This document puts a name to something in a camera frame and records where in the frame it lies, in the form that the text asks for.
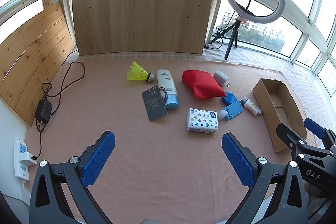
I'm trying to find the small pink bottle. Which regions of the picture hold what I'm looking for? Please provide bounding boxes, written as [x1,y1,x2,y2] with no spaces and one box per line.
[240,98,260,117]

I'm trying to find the patterned lighter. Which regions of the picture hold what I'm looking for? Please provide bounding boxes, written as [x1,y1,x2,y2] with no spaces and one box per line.
[243,95,263,115]

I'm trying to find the blue round lid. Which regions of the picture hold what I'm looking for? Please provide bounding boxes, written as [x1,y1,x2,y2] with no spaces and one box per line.
[222,92,237,106]

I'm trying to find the patterned tissue pack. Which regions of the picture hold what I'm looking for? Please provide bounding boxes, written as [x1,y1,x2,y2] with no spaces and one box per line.
[187,108,219,134]

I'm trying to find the white USB wall charger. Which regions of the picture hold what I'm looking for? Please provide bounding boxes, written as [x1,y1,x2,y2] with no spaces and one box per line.
[213,71,231,87]

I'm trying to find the red fabric pouch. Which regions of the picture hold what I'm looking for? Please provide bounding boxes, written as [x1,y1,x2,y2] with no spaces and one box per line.
[182,70,227,100]

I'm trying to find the white Aqua sunscreen tube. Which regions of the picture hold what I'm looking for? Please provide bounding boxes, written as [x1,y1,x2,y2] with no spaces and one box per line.
[157,69,180,110]

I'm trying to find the dark grey card tag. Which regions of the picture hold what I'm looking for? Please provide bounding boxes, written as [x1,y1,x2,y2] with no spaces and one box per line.
[142,86,167,121]

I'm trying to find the yellow plastic shuttlecock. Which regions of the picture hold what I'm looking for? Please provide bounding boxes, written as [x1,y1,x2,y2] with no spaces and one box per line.
[126,61,155,83]

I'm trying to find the cardboard box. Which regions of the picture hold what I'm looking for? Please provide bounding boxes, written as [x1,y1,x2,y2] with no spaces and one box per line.
[252,79,307,153]

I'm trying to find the black power adapter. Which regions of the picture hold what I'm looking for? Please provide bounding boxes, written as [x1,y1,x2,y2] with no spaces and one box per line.
[35,99,52,123]

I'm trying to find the black tripod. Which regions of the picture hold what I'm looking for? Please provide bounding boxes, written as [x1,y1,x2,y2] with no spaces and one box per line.
[204,19,243,61]

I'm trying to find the pine plank headboard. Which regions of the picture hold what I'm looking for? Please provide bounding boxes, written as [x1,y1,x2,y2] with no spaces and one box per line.
[1,0,74,125]

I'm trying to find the large wooden board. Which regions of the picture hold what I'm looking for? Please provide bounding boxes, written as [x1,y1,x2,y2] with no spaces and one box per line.
[72,0,212,56]

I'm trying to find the white wall socket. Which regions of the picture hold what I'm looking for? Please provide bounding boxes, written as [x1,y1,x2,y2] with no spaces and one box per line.
[14,139,37,181]

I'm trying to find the black adapter cable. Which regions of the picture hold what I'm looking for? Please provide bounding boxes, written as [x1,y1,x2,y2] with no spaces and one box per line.
[31,61,85,162]

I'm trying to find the purple hair tie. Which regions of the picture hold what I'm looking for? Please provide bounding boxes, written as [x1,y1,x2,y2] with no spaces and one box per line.
[158,88,169,104]

